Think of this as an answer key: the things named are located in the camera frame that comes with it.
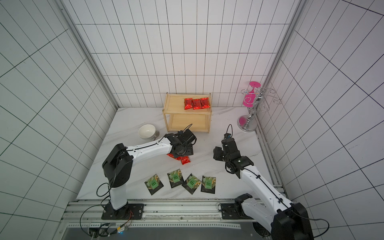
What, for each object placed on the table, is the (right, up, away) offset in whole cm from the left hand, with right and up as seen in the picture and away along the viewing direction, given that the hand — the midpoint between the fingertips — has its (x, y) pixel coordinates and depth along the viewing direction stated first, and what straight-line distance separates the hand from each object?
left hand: (184, 154), depth 88 cm
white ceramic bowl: (-27, +13, +13) cm, 32 cm away
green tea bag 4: (+14, -15, -6) cm, 22 cm away
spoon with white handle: (-20, +10, +12) cm, 25 cm away
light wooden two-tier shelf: (-7, +22, +27) cm, 35 cm away
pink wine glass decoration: (+39, +34, -2) cm, 52 cm away
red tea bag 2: (+8, +31, +3) cm, 32 cm away
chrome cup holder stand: (+47, +35, -1) cm, 58 cm away
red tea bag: (+2, +31, +2) cm, 31 cm away
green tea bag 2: (-5, -13, -4) cm, 14 cm away
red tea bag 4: (-8, -1, +3) cm, 9 cm away
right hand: (+17, +3, -3) cm, 18 cm away
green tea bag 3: (+5, -15, -6) cm, 17 cm away
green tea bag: (-16, -15, -6) cm, 23 cm away
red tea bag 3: (+13, +31, +5) cm, 34 cm away
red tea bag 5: (0, -4, +2) cm, 4 cm away
